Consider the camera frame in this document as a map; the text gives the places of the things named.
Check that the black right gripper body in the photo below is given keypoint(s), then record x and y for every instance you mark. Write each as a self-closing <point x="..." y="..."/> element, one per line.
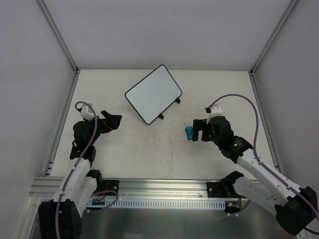
<point x="203" y="130"/>

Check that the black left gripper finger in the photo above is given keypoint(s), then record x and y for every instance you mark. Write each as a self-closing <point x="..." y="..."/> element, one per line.
<point x="114" y="121"/>
<point x="108" y="116"/>

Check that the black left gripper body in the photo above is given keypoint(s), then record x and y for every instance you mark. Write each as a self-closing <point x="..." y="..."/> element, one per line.
<point x="104" y="122"/>

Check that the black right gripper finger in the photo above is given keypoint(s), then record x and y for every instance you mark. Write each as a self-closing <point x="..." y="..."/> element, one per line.
<point x="199" y="125"/>
<point x="195" y="135"/>

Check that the blue whiteboard eraser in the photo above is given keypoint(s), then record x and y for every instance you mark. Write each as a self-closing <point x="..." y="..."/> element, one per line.
<point x="188" y="131"/>

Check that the white whiteboard with black frame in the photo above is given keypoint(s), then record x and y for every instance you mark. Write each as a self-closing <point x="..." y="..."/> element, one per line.
<point x="154" y="94"/>

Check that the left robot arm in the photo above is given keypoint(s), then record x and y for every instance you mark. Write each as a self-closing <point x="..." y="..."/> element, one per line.
<point x="61" y="216"/>

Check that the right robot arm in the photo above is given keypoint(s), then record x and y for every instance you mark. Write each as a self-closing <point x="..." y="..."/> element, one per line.
<point x="294" y="207"/>

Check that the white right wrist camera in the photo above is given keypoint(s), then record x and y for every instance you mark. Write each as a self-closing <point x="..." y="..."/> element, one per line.
<point x="213" y="111"/>

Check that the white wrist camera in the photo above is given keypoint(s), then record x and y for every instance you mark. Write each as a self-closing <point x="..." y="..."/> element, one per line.
<point x="213" y="111"/>
<point x="86" y="112"/>

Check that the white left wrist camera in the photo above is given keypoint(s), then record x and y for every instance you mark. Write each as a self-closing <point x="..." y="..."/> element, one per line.
<point x="86" y="112"/>

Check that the right table edge rail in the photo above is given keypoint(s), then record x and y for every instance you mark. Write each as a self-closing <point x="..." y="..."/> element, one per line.
<point x="268" y="133"/>

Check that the table edge rail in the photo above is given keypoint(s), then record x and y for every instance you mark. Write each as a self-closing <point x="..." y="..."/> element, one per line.
<point x="59" y="129"/>
<point x="268" y="133"/>

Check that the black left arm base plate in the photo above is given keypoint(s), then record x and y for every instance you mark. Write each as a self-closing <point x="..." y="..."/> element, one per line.
<point x="111" y="185"/>

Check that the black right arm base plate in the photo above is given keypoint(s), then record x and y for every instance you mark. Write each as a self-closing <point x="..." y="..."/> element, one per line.
<point x="221" y="190"/>

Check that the left aluminium frame post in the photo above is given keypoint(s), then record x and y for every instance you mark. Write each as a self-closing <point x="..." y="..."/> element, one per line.
<point x="48" y="16"/>

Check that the aluminium frame post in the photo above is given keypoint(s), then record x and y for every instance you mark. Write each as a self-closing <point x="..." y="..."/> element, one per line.
<point x="48" y="16"/>
<point x="270" y="41"/>

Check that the white slotted cable duct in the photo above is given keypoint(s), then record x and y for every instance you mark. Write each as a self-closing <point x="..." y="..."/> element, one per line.
<point x="157" y="204"/>

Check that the left table edge rail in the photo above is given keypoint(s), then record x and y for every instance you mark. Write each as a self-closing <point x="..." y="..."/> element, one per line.
<point x="59" y="129"/>

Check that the aluminium mounting rail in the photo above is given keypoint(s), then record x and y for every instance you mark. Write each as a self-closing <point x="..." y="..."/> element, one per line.
<point x="135" y="188"/>

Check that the right aluminium frame post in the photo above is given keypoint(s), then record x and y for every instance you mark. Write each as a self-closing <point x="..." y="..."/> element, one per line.
<point x="270" y="41"/>

